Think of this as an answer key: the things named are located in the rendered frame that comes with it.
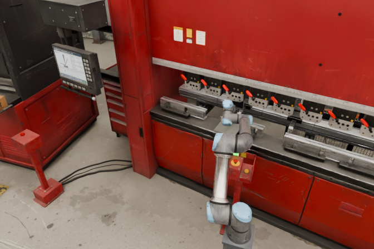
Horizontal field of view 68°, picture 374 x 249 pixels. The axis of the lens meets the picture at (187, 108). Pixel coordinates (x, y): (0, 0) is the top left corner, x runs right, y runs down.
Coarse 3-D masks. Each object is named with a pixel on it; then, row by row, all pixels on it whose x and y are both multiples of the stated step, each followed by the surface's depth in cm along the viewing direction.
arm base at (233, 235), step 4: (228, 228) 171; (232, 228) 166; (228, 232) 171; (232, 232) 167; (236, 232) 165; (240, 232) 164; (244, 232) 164; (248, 232) 166; (228, 236) 170; (232, 236) 167; (236, 236) 166; (240, 236) 165; (244, 236) 165; (248, 236) 167; (232, 240) 168; (236, 240) 166; (240, 240) 165; (244, 240) 166; (248, 240) 167; (240, 244) 167
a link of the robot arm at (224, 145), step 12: (216, 144) 168; (228, 144) 167; (216, 156) 170; (228, 156) 167; (216, 168) 168; (228, 168) 168; (216, 180) 167; (216, 192) 165; (216, 204) 162; (228, 204) 165; (216, 216) 161; (228, 216) 160
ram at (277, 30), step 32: (160, 0) 223; (192, 0) 209; (224, 0) 197; (256, 0) 186; (288, 0) 176; (320, 0) 167; (352, 0) 159; (160, 32) 238; (192, 32) 222; (224, 32) 208; (256, 32) 196; (288, 32) 185; (320, 32) 175; (352, 32) 166; (160, 64) 255; (192, 64) 237; (224, 64) 221; (256, 64) 207; (288, 64) 195; (320, 64) 184; (352, 64) 174; (352, 96) 183
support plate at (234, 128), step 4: (220, 124) 233; (232, 124) 233; (236, 124) 233; (216, 128) 229; (220, 128) 229; (224, 128) 229; (228, 128) 229; (232, 128) 229; (236, 128) 229; (220, 132) 224; (224, 132) 224; (228, 132) 224; (232, 132) 224; (236, 132) 224
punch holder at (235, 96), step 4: (228, 84) 228; (232, 84) 226; (236, 84) 224; (240, 84) 222; (228, 88) 229; (232, 88) 227; (236, 88) 226; (240, 88) 223; (244, 88) 224; (228, 92) 231; (232, 92) 229; (236, 92) 227; (240, 92) 225; (244, 92) 227; (228, 96) 233; (232, 96) 231; (236, 96) 231; (240, 96) 226; (244, 96) 231; (232, 100) 232; (236, 100) 230; (240, 100) 228
